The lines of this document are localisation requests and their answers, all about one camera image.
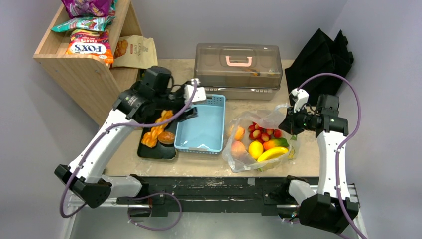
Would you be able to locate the clear plastic grocery bag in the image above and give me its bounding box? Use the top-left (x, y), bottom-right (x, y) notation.
top-left (222, 104), bottom-right (300, 173)

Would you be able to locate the dark green tray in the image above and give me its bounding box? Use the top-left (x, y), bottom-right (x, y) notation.
top-left (137, 110), bottom-right (177, 160)

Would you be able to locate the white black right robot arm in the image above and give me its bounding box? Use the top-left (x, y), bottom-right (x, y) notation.
top-left (279, 90), bottom-right (359, 235)

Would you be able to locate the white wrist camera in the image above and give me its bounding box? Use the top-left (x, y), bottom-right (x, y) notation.
top-left (183, 78), bottom-right (207, 105)
top-left (290, 88), bottom-right (309, 113)

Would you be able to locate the Fox's candy bag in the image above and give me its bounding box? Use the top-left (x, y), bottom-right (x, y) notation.
top-left (65, 29), bottom-right (114, 64)

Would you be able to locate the teal snack bag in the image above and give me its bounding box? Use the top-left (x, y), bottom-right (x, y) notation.
top-left (51, 16), bottom-right (115, 32)

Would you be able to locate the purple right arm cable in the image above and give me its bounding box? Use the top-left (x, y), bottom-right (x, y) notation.
top-left (297, 73), bottom-right (370, 239)

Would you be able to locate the purple snack bag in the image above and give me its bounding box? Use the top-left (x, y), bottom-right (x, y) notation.
top-left (61, 0), bottom-right (114, 19)

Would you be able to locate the light blue plastic basket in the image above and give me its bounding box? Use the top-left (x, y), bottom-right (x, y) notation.
top-left (174, 94), bottom-right (226, 155)

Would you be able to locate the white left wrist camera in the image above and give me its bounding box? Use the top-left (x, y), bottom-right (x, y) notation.
top-left (183, 78), bottom-right (207, 105)

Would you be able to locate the beige cassava chips bag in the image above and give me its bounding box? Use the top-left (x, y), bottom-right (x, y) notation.
top-left (112, 35), bottom-right (158, 69)

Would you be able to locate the smoky clear storage box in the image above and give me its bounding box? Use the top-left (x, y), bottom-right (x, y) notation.
top-left (194, 43), bottom-right (283, 100)

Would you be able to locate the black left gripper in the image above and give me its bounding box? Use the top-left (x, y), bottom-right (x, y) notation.
top-left (154, 82), bottom-right (198, 121)

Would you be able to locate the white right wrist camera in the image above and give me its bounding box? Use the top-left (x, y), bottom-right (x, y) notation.
top-left (290, 88), bottom-right (309, 113)

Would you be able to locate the brown round bun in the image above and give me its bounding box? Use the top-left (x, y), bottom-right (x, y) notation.
top-left (157, 131), bottom-right (175, 145)

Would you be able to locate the red lychee bunch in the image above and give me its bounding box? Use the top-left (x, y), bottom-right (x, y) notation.
top-left (248, 122), bottom-right (283, 143)

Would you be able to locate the wooden shelf unit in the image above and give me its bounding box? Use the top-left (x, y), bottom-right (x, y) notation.
top-left (33, 0), bottom-right (142, 126)

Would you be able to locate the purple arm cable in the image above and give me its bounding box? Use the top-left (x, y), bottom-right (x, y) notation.
top-left (59, 79), bottom-right (199, 232)
top-left (297, 73), bottom-right (370, 239)

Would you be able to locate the orange twisted bread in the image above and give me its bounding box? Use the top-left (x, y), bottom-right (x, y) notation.
top-left (141, 110), bottom-right (174, 148)

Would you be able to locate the black fabric tote bag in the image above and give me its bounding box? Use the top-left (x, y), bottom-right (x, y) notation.
top-left (285, 29), bottom-right (354, 107)

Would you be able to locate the black table front rail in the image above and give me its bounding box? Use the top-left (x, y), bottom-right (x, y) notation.
top-left (116, 177), bottom-right (299, 217)

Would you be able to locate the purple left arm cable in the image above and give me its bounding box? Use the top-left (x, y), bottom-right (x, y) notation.
top-left (59, 79), bottom-right (199, 232)

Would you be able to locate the aluminium frame rail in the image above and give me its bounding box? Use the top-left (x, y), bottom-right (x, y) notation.
top-left (61, 126), bottom-right (369, 239)

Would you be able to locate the orange green mango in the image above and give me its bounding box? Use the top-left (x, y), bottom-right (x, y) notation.
top-left (263, 137), bottom-right (289, 151)

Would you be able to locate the pink box handle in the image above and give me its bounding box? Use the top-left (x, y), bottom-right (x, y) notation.
top-left (225, 56), bottom-right (253, 67)

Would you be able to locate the yellow banana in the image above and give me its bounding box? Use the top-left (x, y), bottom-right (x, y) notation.
top-left (257, 146), bottom-right (288, 162)

